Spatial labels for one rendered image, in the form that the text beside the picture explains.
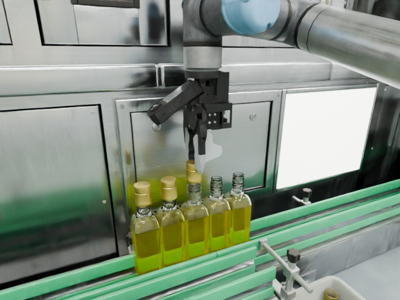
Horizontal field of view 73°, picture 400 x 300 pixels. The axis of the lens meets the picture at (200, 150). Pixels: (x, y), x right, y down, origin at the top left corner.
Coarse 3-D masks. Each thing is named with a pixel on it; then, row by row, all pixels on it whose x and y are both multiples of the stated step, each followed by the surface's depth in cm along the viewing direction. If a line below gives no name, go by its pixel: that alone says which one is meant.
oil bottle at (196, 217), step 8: (184, 208) 62; (192, 208) 61; (200, 208) 61; (184, 216) 62; (192, 216) 60; (200, 216) 61; (208, 216) 62; (192, 224) 61; (200, 224) 62; (208, 224) 63; (192, 232) 62; (200, 232) 62; (208, 232) 64; (192, 240) 62; (200, 240) 63; (208, 240) 64; (192, 248) 63; (200, 248) 64; (208, 248) 65; (192, 256) 64; (200, 256) 65
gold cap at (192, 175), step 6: (186, 162) 59; (192, 162) 59; (186, 168) 59; (192, 168) 58; (186, 174) 59; (192, 174) 58; (198, 174) 59; (186, 180) 60; (192, 180) 59; (198, 180) 59
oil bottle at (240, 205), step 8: (232, 200) 65; (240, 200) 65; (248, 200) 66; (232, 208) 65; (240, 208) 65; (248, 208) 66; (232, 216) 66; (240, 216) 66; (248, 216) 67; (232, 224) 66; (240, 224) 67; (248, 224) 68; (232, 232) 67; (240, 232) 68; (248, 232) 69; (232, 240) 68; (240, 240) 69; (248, 240) 70
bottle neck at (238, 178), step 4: (236, 172) 67; (232, 176) 66; (236, 176) 64; (240, 176) 64; (244, 176) 65; (232, 180) 66; (236, 180) 65; (240, 180) 64; (244, 180) 66; (232, 184) 66; (236, 184) 65; (240, 184) 65; (232, 188) 66; (236, 188) 65; (240, 188) 65; (232, 192) 66; (236, 192) 66; (240, 192) 66
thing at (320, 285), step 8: (320, 280) 73; (328, 280) 73; (336, 280) 73; (312, 288) 71; (320, 288) 73; (336, 288) 74; (344, 288) 72; (296, 296) 69; (304, 296) 71; (312, 296) 72; (320, 296) 74; (344, 296) 72; (352, 296) 69; (360, 296) 68
